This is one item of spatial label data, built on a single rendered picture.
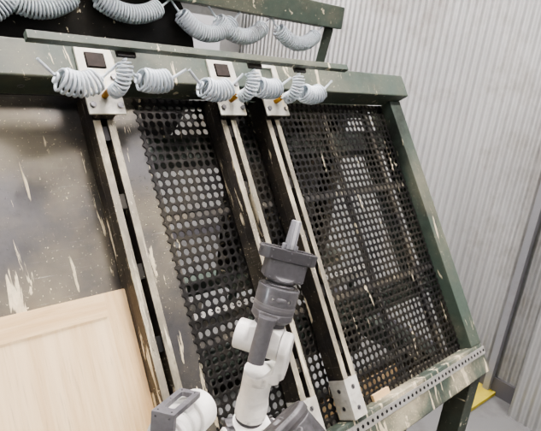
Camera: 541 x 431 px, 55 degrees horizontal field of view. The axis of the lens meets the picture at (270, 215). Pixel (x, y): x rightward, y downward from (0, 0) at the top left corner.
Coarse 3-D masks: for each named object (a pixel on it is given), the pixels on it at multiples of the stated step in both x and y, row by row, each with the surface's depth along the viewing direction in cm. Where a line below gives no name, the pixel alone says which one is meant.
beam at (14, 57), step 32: (0, 64) 119; (32, 64) 124; (64, 64) 129; (128, 64) 141; (160, 64) 148; (192, 64) 155; (128, 96) 148; (160, 96) 155; (192, 96) 161; (352, 96) 206; (384, 96) 218
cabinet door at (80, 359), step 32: (0, 320) 111; (32, 320) 115; (64, 320) 119; (96, 320) 124; (128, 320) 129; (0, 352) 110; (32, 352) 114; (64, 352) 118; (96, 352) 122; (128, 352) 127; (0, 384) 108; (32, 384) 112; (64, 384) 116; (96, 384) 120; (128, 384) 124; (0, 416) 107; (32, 416) 110; (64, 416) 114; (96, 416) 118; (128, 416) 123
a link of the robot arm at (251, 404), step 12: (240, 396) 113; (252, 396) 111; (264, 396) 111; (240, 408) 113; (252, 408) 112; (264, 408) 113; (228, 420) 116; (240, 420) 114; (252, 420) 113; (264, 420) 117
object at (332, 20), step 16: (176, 0) 193; (192, 0) 194; (208, 0) 198; (224, 0) 203; (240, 0) 208; (256, 0) 213; (272, 0) 218; (288, 0) 224; (304, 0) 230; (272, 16) 221; (288, 16) 227; (304, 16) 233; (320, 16) 240; (336, 16) 246; (320, 48) 254
